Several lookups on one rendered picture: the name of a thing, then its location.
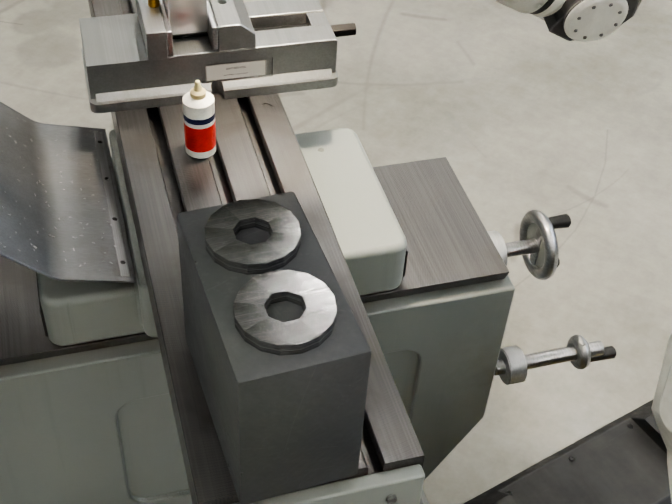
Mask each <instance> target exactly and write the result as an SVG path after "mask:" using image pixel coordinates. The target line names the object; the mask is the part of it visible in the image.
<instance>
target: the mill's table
mask: <svg viewBox="0 0 672 504"><path fill-rule="evenodd" d="M88 4H89V9H90V14H91V17H102V16H113V15H124V14H135V13H137V7H136V0H88ZM212 95H213V96H214V102H215V124H216V152H215V153H214V154H213V155H212V156H210V157H208V158H204V159H197V158H193V157H191V156H189V155H188V154H187V152H186V147H185V134H184V117H183V104H180V105H171V106H162V107H153V108H144V109H135V110H126V111H118V112H111V115H112V120H113V124H114V129H115V134H116V139H117V144H118V148H119V153H120V158H121V163H122V167H123V172H124V177H125V182H126V187H127V191H128V196H129V201H130V206H131V211H132V215H133V220H134V225H135V230H136V235H137V239H138V244H139V249H140V254H141V259H142V263H143V268H144V273H145V278H146V283H147V287H148V292H149V297H150V302H151V307H152V311H153V316H154V321H155V326H156V331H157V335H158V340H159V345H160V350H161V355H162V359H163V364H164V369H165V374H166V379H167V383H168V388H169V393H170V398H171V403H172V407H173V412H174V417H175V422H176V427H177V431H178V436H179V441H180V446H181V451H182V455H183V460H184V465H185V470H186V475H187V479H188V484H189V489H190V494H191V499H192V503H193V504H240V503H239V500H238V497H237V494H236V491H235V488H234V485H233V482H232V479H231V476H230V472H229V469H228V466H227V463H226V460H225V457H224V454H223V451H222V448H221V445H220V442H219V439H218V436H217V433H216V430H215V427H214V424H213V421H212V418H211V415H210V411H209V408H208V405H207V402H206V399H205V396H204V393H203V390H202V387H201V384H200V381H199V378H198V375H197V372H196V369H195V366H194V363H193V360H192V357H191V354H190V350H189V347H188V344H187V341H186V333H185V320H184V307H183V294H182V281H181V268H180V255H179V242H178V229H177V214H178V213H181V212H186V211H191V210H197V209H202V208H207V207H212V206H217V205H223V204H228V203H232V202H235V201H238V200H248V199H254V198H259V197H264V196H270V195H275V194H280V193H285V192H290V191H291V192H294V193H295V195H296V197H297V199H298V201H299V203H300V205H301V207H302V209H303V211H304V214H305V216H306V218H307V220H308V222H309V224H310V226H311V228H312V230H313V232H314V234H315V236H316V238H317V240H318V242H319V244H320V246H321V248H322V250H323V252H324V255H325V257H326V259H327V261H328V263H329V265H330V267H331V269H332V271H333V273H334V275H335V277H336V279H337V281H338V283H339V285H340V287H341V289H342V291H343V294H344V296H345V298H346V300H347V302H348V304H349V306H350V308H351V310H352V312H353V314H354V316H355V318H356V320H357V322H358V324H359V326H360V328H361V330H362V332H363V335H364V337H365V339H366V341H367V343H368V345H369V347H370V349H371V360H370V369H369V378H368V386H367V395H366V404H365V413H364V422H363V430H362V439H361V448H360V457H359V466H358V473H357V474H355V475H352V476H349V477H345V478H341V479H338V480H334V481H330V482H327V483H323V484H320V485H316V486H312V487H309V488H305V489H301V490H298V491H294V492H290V493H287V494H283V495H280V496H276V497H272V498H269V499H265V500H261V501H258V502H254V503H250V504H420V499H421V494H422V489H423V484H424V479H425V473H424V471H423V463H424V458H425V455H424V453H423V450H422V448H421V446H420V443H419V441H418V438H417V436H416V433H415V431H414V428H413V426H412V423H411V421H410V418H409V416H408V413H407V411H406V408H405V406H404V403H403V401H402V399H401V396H400V394H399V391H398V389H397V386H396V384H395V381H394V379H393V376H392V374H391V371H390V369H389V366H388V364H387V361H386V359H385V356H384V354H383V352H382V349H381V347H380V344H379V342H378V339H377V337H376V334H375V332H374V329H373V327H372V324H371V322H370V319H369V317H368V314H367V312H366V309H365V307H364V305H363V302H362V300H361V297H360V295H359V292H358V290H357V287H356V285H355V282H354V280H353V277H352V275H351V272H350V270H349V267H348V265H347V262H346V260H345V258H344V255H343V253H342V250H341V248H340V245H339V243H338V240H337V238H336V235H335V233H334V230H333V228H332V225H331V223H330V220H329V218H328V215H327V213H326V211H325V208H324V206H323V203H322V201H321V198H320V196H319V193H318V191H317V188H316V186H315V183H314V181H313V178H312V176H311V173H310V171H309V168H308V166H307V164H306V161H305V159H304V156H303V154H302V151H301V149H300V146H299V144H298V141H297V139H296V136H295V134H294V131H293V129H292V126H291V124H290V121H289V119H288V117H287V114H286V112H285V109H284V107H283V104H282V102H281V99H280V97H279V94H269V95H260V96H251V97H242V98H233V99H224V96H223V94H221V93H214V94H212Z"/></svg>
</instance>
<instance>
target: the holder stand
mask: <svg viewBox="0 0 672 504"><path fill-rule="evenodd" d="M177 229H178V242H179V255H180V268H181V281H182V294H183V307H184V320H185V333H186V341H187V344H188V347H189V350H190V354H191V357H192V360H193V363H194V366H195V369H196V372H197V375H198V378H199V381H200V384H201V387H202V390H203V393H204V396H205V399H206V402H207V405H208V408H209V411H210V415H211V418H212V421H213V424H214V427H215V430H216V433H217V436H218V439H219V442H220V445H221V448H222V451H223V454H224V457H225V460H226V463H227V466H228V469H229V472H230V476H231V479H232V482H233V485H234V488H235V491H236V494H237V497H238V500H239V503H240V504H250V503H254V502H258V501H261V500H265V499H269V498H272V497H276V496H280V495H283V494H287V493H290V492H294V491H298V490H301V489H305V488H309V487H312V486H316V485H320V484H323V483H327V482H330V481H334V480H338V479H341V478H345V477H349V476H352V475H355V474H357V473H358V466H359V457H360V448H361V439H362V430H363V422H364V413H365V404H366V395H367V386H368V378H369V369H370V360H371V349H370V347H369V345H368V343H367V341H366V339H365V337H364V335H363V332H362V330H361V328H360V326H359V324H358V322H357V320H356V318H355V316H354V314H353V312H352V310H351V308H350V306H349V304H348V302H347V300H346V298H345V296H344V294H343V291H342V289H341V287H340V285H339V283H338V281H337V279H336V277H335V275H334V273H333V271H332V269H331V267H330V265H329V263H328V261H327V259H326V257H325V255H324V252H323V250H322V248H321V246H320V244H319V242H318V240H317V238H316V236H315V234H314V232H313V230H312V228H311V226H310V224H309V222H308V220H307V218H306V216H305V214H304V211H303V209H302V207H301V205H300V203H299V201H298V199H297V197H296V195H295V193H294V192H291V191H290V192H285V193H280V194H275V195H270V196H264V197H259V198H254V199H248V200H238V201H235V202H232V203H228V204H223V205H217V206H212V207H207V208H202V209H197V210H191V211H186V212H181V213H178V214H177Z"/></svg>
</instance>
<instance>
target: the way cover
mask: <svg viewBox="0 0 672 504"><path fill-rule="evenodd" d="M17 118H18V119H17ZM24 120H25V121H24ZM7 128H8V129H7ZM90 130H91V132H89V131H90ZM94 131H97V132H94ZM67 133H70V134H67ZM83 134H85V135H83ZM86 134H87V135H88V136H87V135H86ZM95 134H96V135H95ZM9 135H11V137H10V136H9ZM94 136H96V137H94ZM31 139H32V140H31ZM57 139H58V140H57ZM55 140H57V141H55ZM15 141H16V143H15ZM24 145H27V146H24ZM81 145H82V147H81ZM94 150H95V151H94ZM2 151H3V152H2ZM93 151H94V152H93ZM58 154H59V155H58ZM91 154H95V155H91ZM20 156H21V158H20ZM38 157H39V158H40V159H38ZM90 158H91V160H90ZM97 159H98V161H97ZM77 163H78V164H77ZM90 164H91V165H90ZM23 167H25V168H23ZM60 171H62V172H61V173H60ZM31 173H32V174H33V175H32V174H31ZM61 175H62V177H61ZM109 178H110V179H109ZM17 179H18V180H20V182H19V181H18V180H17ZM89 179H90V180H89ZM107 179H109V180H107ZM39 180H40V182H41V183H40V182H39ZM72 180H73V183H72V182H71V181H72ZM37 181H38V184H37ZM60 182H62V183H60ZM42 184H44V185H42ZM80 188H81V189H82V190H81V189H80ZM63 189H65V190H63ZM4 191H5V192H6V193H5V192H4ZM45 191H47V192H45ZM34 193H35V194H34ZM93 194H94V196H92V195H93ZM35 195H36V196H35ZM83 198H86V199H83ZM16 200H17V202H15V201H16ZM46 201H47V203H45V202H46ZM98 201H99V202H98ZM29 205H30V206H31V207H29ZM48 205H49V206H50V207H49V206H48ZM2 206H3V208H4V209H3V208H2ZM103 208H105V210H103ZM8 214H11V215H8ZM70 216H71V217H72V218H69V217H70ZM24 217H25V219H24ZM59 218H60V220H59ZM107 221H108V222H107ZM79 222H82V223H79ZM109 222H110V223H109ZM20 223H21V225H20ZM87 223H88V225H86V224H87ZM110 224H112V226H111V225H110ZM55 227H56V228H57V229H56V228H55ZM43 228H44V230H43ZM83 228H84V229H83ZM37 231H39V232H38V233H39V234H37ZM15 232H17V233H15ZM102 233H104V234H102ZM120 233H121V234H122V235H121V234H120ZM49 234H51V236H49ZM80 235H83V236H80ZM10 236H11V238H9V237H10ZM52 236H55V237H52ZM73 236H74V238H73ZM75 237H77V238H75ZM102 237H103V239H101V238H102ZM29 239H31V240H29ZM0 242H1V243H2V245H1V244H0V256H3V257H5V258H7V259H9V260H11V261H13V262H16V263H18V264H20V265H22V266H24V267H26V268H29V269H31V270H33V271H35V272H37V273H39V274H42V275H44V276H46V277H48V278H51V279H54V280H59V281H69V282H108V283H136V280H135V275H134V270H133V265H132V260H131V255H130V250H129V245H128V240H127V235H126V230H125V225H124V220H123V215H122V210H121V205H120V200H119V195H118V189H117V184H116V179H115V174H114V169H113V164H112V159H111V154H110V149H109V144H108V139H107V134H106V129H103V128H92V127H80V126H68V125H56V124H45V123H40V122H37V121H34V120H32V119H30V118H28V117H26V116H24V115H23V114H21V113H19V112H18V111H16V110H14V109H12V108H11V107H9V106H7V105H5V104H4V103H2V102H0ZM92 242H95V244H94V243H92ZM31 243H32V244H33V245H31ZM114 245H115V246H117V247H114ZM3 246H6V247H5V248H4V247H3ZM33 246H35V247H37V248H35V247H33ZM73 248H74V249H73ZM18 249H19V250H20V251H19V250H18ZM33 249H35V251H34V250H33ZM74 250H75V251H74ZM63 251H65V252H63ZM104 252H106V254H104ZM65 259H66V260H67V261H65ZM37 260H38V262H37ZM103 261H105V262H103ZM84 262H85V264H84ZM110 262H112V263H113V264H111V263H110ZM80 264H81V267H79V266H80ZM98 270H101V271H98Z"/></svg>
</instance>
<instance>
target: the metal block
mask: <svg viewBox="0 0 672 504"><path fill-rule="evenodd" d="M164 4H165V7H166V11H167V15H168V18H169V22H170V26H171V29H172V35H177V34H187V33H197V32H207V31H208V17H207V0H164Z"/></svg>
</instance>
